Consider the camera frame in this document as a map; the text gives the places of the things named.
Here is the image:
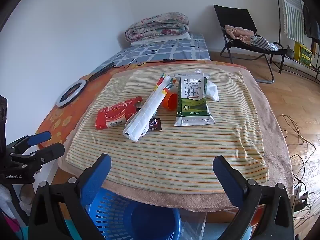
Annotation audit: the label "pink cloth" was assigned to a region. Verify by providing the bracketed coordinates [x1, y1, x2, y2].
[224, 25, 255, 45]

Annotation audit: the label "hanging dark clothes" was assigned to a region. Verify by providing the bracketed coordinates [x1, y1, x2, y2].
[302, 4, 320, 40]

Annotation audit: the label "black drying rack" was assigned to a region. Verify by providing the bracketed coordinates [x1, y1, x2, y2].
[272, 0, 320, 84]

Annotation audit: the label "orange bottle cap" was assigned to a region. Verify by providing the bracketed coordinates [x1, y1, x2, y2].
[161, 92, 178, 111]

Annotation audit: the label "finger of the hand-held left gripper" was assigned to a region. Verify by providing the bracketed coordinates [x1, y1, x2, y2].
[9, 142, 66, 172]
[7, 131, 52, 155]

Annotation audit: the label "clear plastic bag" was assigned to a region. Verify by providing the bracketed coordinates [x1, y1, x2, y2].
[179, 209, 240, 240]

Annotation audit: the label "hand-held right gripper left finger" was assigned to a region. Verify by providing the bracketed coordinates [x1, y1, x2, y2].
[28, 153, 112, 240]

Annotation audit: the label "yellow floor cable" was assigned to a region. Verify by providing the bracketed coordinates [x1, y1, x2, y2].
[282, 114, 317, 153]

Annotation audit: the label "yellow crate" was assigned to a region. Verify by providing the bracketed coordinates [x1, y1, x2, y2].
[294, 41, 313, 67]

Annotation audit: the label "black folding chair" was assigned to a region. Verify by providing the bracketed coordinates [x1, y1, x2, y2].
[213, 4, 288, 83]

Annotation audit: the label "red tissue packet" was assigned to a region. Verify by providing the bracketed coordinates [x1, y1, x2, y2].
[95, 96, 143, 130]

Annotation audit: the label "crumpled white tissue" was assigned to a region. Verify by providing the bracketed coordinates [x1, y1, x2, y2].
[205, 80, 220, 102]

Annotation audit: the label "black floor cable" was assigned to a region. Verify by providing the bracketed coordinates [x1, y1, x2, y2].
[280, 130, 320, 205]

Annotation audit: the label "striped yellow towel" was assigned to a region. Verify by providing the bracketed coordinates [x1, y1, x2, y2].
[58, 66, 270, 194]

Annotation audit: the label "white power strip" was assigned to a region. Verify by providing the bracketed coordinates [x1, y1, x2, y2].
[292, 182, 310, 212]

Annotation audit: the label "blue plastic basket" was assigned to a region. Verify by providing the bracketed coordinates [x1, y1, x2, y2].
[84, 187, 182, 240]

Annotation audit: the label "beige towel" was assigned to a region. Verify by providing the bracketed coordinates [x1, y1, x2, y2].
[58, 64, 294, 213]

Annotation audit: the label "black tripod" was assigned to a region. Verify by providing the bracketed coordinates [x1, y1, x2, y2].
[87, 62, 116, 82]

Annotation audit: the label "blue checked bed sheet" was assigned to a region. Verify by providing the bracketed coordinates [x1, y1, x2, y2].
[94, 33, 210, 74]

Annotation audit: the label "dark chocolate bar wrapper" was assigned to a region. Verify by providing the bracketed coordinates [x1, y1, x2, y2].
[147, 117, 163, 132]

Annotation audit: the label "striped grey cloth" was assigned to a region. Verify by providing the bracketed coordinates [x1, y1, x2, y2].
[250, 37, 280, 53]

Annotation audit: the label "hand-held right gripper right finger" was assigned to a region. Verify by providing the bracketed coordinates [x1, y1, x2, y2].
[212, 155, 295, 240]

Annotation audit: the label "white paper wrapper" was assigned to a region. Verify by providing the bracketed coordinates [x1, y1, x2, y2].
[122, 73, 177, 142]

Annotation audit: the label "white ring light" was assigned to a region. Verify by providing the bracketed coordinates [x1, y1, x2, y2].
[56, 79, 87, 109]

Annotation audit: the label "folded floral quilt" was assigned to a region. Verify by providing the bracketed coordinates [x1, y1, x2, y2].
[125, 12, 190, 43]

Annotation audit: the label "hanging green striped towel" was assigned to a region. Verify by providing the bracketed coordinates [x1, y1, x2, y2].
[276, 0, 305, 45]

